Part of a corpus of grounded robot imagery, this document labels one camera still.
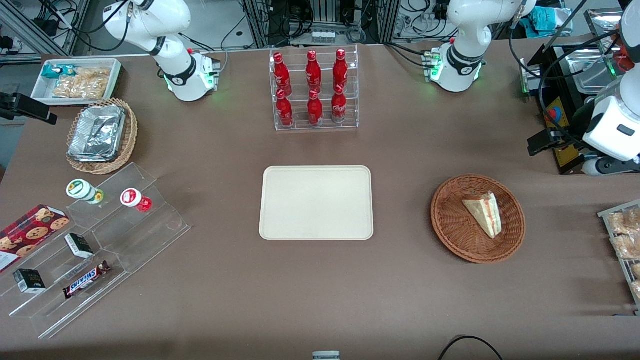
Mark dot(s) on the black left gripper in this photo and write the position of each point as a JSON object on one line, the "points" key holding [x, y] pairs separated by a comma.
{"points": [[576, 121]]}

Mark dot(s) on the triangular sandwich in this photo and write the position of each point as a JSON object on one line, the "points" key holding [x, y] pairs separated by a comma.
{"points": [[484, 212]]}

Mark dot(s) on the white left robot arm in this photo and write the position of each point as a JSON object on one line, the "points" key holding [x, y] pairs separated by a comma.
{"points": [[465, 35]]}

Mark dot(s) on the brown wicker basket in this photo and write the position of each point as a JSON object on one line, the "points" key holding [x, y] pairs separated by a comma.
{"points": [[450, 225]]}

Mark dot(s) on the beige plastic tray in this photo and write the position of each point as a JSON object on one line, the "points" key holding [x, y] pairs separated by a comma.
{"points": [[316, 202]]}

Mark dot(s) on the light wicker basket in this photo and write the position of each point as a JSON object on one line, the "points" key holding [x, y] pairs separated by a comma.
{"points": [[131, 135]]}

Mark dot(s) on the black food warmer appliance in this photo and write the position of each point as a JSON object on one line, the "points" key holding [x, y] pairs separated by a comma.
{"points": [[562, 120]]}

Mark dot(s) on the steel warmer pan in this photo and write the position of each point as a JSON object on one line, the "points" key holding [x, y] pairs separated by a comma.
{"points": [[585, 62]]}

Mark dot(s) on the wrapped bread bun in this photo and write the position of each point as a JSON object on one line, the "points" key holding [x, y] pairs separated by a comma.
{"points": [[627, 246], [626, 221], [636, 270], [636, 288]]}

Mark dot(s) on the red sausage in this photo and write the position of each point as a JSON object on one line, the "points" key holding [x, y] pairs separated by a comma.
{"points": [[623, 61]]}

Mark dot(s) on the teal plastic bag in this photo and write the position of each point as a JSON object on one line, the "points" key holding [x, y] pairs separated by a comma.
{"points": [[550, 22]]}

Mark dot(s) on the red cola bottle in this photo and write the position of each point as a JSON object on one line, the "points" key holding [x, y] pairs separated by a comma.
{"points": [[339, 107], [313, 74], [284, 111], [340, 72], [281, 75], [315, 110]]}

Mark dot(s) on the clear acrylic bottle rack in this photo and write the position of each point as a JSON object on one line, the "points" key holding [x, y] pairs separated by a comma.
{"points": [[300, 125]]}

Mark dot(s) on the aluminium equipment rack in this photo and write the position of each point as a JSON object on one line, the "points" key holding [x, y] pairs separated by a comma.
{"points": [[325, 17]]}

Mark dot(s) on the grey device edge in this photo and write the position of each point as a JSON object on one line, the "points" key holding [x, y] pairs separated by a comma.
{"points": [[326, 355]]}

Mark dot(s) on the red lidded yogurt cup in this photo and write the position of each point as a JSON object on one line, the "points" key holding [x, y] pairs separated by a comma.
{"points": [[132, 198]]}

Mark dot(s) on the clear acrylic stepped stand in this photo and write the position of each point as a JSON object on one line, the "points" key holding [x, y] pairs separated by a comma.
{"points": [[135, 240]]}

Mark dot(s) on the stack of foil containers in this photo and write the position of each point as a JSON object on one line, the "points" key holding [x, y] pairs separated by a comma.
{"points": [[97, 132]]}

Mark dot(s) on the bag of rice crackers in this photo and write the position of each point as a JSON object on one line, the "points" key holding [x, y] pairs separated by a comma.
{"points": [[82, 85]]}

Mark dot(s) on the green lidded yogurt cup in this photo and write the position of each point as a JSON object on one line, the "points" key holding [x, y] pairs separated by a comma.
{"points": [[81, 190]]}

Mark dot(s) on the small black box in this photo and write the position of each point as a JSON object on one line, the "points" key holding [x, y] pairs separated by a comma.
{"points": [[29, 281], [79, 245]]}

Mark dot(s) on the Snickers chocolate bar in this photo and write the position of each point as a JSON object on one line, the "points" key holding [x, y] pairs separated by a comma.
{"points": [[85, 280]]}

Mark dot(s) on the teal snack packet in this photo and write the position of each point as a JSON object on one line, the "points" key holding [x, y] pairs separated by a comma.
{"points": [[52, 71]]}

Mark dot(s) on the white rectangular bin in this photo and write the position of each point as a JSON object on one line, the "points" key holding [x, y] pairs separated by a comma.
{"points": [[41, 92]]}

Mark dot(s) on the red cookie box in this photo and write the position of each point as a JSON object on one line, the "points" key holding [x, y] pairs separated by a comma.
{"points": [[30, 232]]}

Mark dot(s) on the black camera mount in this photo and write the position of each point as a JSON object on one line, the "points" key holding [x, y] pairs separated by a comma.
{"points": [[25, 106]]}

